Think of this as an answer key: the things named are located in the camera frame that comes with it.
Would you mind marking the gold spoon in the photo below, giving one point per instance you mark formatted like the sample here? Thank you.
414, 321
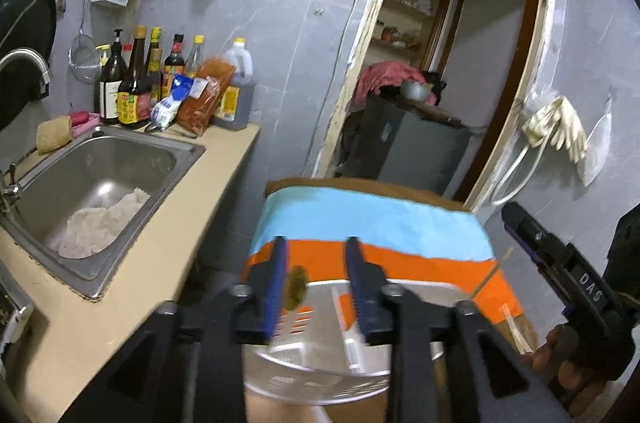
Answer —
295, 289

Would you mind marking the metal pot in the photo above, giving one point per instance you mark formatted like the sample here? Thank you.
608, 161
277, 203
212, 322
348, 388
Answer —
415, 91

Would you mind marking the white rag in sink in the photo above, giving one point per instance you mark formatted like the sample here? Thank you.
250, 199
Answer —
89, 231

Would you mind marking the wooden chopstick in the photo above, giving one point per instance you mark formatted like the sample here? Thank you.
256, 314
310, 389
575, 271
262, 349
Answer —
491, 273
517, 331

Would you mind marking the wooden shelving unit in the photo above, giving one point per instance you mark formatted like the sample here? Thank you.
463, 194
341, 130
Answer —
407, 31

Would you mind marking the chrome faucet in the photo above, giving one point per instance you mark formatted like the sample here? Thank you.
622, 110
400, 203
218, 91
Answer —
25, 73

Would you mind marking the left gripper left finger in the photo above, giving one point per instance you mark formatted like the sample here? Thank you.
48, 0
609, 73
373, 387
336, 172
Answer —
259, 298

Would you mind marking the dark soy sauce bottle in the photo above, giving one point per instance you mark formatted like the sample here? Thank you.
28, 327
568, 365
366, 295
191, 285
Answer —
134, 92

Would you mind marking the grey cabinet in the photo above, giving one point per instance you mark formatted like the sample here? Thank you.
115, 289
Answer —
398, 146

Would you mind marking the yellow sponge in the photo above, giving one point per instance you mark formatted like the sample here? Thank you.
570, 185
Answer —
53, 134

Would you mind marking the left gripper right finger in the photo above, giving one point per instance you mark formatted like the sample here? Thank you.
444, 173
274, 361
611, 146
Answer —
374, 297

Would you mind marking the white plastic utensil holder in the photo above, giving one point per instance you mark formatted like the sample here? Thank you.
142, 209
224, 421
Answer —
316, 356

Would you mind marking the person right hand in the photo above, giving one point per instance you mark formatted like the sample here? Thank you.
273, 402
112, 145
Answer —
585, 385

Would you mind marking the orange spice bag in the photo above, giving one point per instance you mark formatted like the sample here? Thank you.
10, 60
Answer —
210, 83

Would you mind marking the large oil jug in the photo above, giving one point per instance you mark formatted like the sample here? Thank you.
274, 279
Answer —
233, 110

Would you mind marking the white rubber gloves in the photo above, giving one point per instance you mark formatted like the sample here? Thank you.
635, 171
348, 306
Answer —
557, 123

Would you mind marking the wire strainer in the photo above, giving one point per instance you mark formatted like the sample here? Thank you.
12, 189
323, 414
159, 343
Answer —
83, 59

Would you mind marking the striped cloth blue orange brown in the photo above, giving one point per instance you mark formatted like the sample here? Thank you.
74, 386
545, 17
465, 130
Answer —
412, 234

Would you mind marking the black wok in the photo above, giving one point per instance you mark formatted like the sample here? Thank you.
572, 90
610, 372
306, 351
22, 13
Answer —
27, 35

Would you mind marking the stainless steel sink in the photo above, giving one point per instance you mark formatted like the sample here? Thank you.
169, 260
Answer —
96, 170

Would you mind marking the red cloth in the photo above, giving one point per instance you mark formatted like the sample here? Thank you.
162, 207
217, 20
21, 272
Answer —
382, 74

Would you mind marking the blue white packet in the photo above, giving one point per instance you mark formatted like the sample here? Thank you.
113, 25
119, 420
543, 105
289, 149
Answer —
166, 110

